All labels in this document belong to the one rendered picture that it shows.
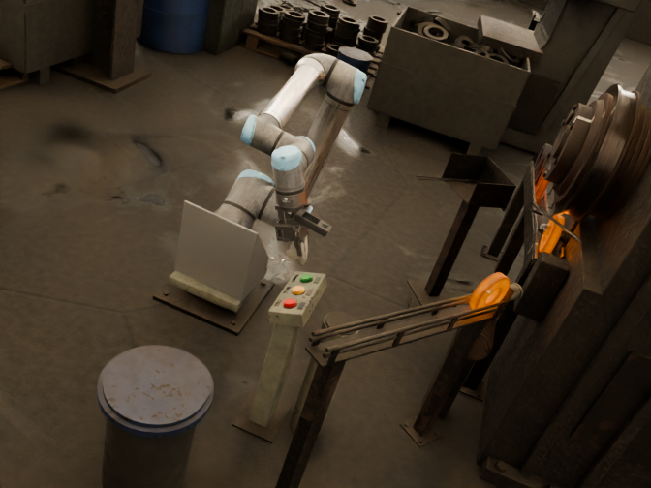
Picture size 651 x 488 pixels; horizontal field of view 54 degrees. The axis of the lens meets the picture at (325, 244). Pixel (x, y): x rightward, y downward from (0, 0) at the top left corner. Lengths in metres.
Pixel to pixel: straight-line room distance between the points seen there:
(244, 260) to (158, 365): 0.76
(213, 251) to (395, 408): 0.96
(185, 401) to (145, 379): 0.13
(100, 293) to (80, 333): 0.24
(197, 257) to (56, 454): 0.92
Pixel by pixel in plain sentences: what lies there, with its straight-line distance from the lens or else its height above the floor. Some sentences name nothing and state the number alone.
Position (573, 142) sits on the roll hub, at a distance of 2.24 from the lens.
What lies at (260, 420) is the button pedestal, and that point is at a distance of 2.36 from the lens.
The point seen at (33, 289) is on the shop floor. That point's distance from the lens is 2.82.
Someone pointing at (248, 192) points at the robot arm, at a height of 0.50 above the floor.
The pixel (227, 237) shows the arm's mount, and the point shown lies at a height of 0.39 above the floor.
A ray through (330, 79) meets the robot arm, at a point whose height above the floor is 1.03.
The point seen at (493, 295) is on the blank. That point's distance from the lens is 2.17.
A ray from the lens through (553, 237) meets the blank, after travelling 2.44.
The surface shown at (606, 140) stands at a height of 1.23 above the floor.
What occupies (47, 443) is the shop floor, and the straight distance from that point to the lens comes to 2.30.
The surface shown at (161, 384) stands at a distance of 1.88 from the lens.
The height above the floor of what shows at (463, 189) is 0.60.
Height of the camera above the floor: 1.83
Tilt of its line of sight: 33 degrees down
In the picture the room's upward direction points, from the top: 17 degrees clockwise
